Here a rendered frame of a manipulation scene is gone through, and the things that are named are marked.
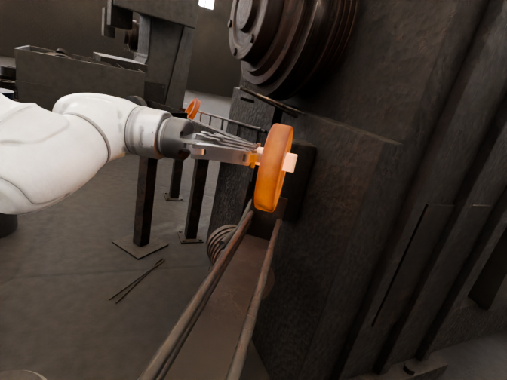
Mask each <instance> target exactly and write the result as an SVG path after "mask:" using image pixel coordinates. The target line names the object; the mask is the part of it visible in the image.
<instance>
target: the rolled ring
mask: <svg viewBox="0 0 507 380"><path fill-rule="evenodd" d="M200 105H201V101H200V100H199V99H197V98H195V99H193V100H192V101H191V103H190V104H189V105H188V107H187V108H186V110H185V112H187V113H188V115H187V118H190V119H192V120H193V118H194V117H195V116H196V114H197V112H198V110H199V107H200Z"/></svg>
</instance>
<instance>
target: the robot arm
mask: <svg viewBox="0 0 507 380"><path fill-rule="evenodd" d="M190 153H191V156H190V158H193V159H206V160H211V161H221V162H226V163H231V164H240V165H244V166H249V165H250V168H254V166H255V165H260V159H261V156H262V153H263V147H260V143H259V142H258V143H257V144H253V143H250V142H245V141H242V140H239V139H233V138H230V137H227V136H223V135H220V134H218V133H214V134H211V133H209V132H205V131H201V133H196V132H195V131H194V126H193V124H192V122H191V121H190V120H188V119H184V118H177V117H173V116H172V114H171V113H169V112H166V111H162V110H158V109H151V108H149V107H146V106H138V105H136V104H134V103H132V102H131V101H129V100H125V99H122V98H119V97H113V96H109V95H105V94H99V93H74V94H70V95H67V96H64V97H62V98H60V99H59V100H58V101H57V102H56V104H55V105H54V107H53V111H52V112H50V111H48V110H46V109H43V108H41V107H39V106H38V105H36V104H35V103H17V102H14V101H13V100H10V99H8V98H7V97H5V96H4V95H2V94H1V93H0V213H4V214H14V215H25V214H29V213H34V212H37V211H40V210H43V209H45V208H47V207H50V206H52V205H54V204H56V203H57V202H59V201H61V200H63V199H64V198H66V197H68V196H69V195H71V194H72V193H73V192H75V191H76V190H78V189H79V188H81V187H82V186H83V185H84V184H85V183H86V182H88V181H89V180H90V179H91V178H92V177H93V176H94V175H95V174H96V173H97V171H98V170H99V169H100V168H101V167H102V166H103V165H105V164H107V163H108V162H110V161H112V160H115V159H116V158H120V157H123V156H125V155H126V154H135V155H139V156H145V157H148V158H155V159H158V160H160V159H162V158H165V157H166V158H173V159H177V160H180V161H183V160H185V159H187V158H188V156H189V154H190ZM296 161H297V155H295V154H292V153H288V152H287V154H286V157H285V159H284V165H283V168H282V170H283V171H287V172H291V173H292V172H294V168H295V164H296Z"/></svg>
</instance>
